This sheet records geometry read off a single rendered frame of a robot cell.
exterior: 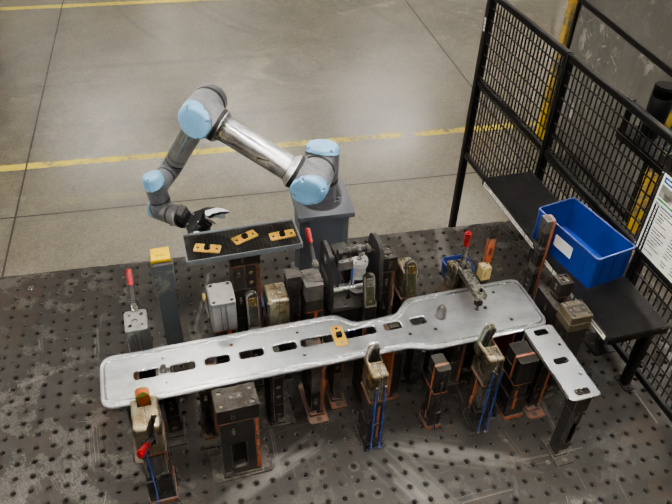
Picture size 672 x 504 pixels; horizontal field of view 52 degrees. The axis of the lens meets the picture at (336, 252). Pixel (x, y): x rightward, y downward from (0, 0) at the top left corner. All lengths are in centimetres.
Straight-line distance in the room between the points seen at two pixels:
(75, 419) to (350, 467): 90
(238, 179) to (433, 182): 127
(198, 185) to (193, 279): 181
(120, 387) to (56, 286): 91
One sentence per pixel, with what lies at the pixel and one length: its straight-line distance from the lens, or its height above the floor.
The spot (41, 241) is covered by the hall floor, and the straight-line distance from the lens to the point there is 432.
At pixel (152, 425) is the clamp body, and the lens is 196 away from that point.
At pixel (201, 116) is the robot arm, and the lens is 224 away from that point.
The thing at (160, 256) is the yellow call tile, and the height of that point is 116.
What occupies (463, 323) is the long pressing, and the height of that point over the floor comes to 100.
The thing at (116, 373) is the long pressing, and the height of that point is 100.
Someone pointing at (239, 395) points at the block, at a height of 103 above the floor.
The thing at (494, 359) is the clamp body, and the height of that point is 104.
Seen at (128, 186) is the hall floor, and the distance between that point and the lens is 463.
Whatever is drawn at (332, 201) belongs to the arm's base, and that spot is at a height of 113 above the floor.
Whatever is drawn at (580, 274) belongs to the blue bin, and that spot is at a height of 106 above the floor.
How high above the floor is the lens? 258
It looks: 40 degrees down
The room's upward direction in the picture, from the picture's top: 2 degrees clockwise
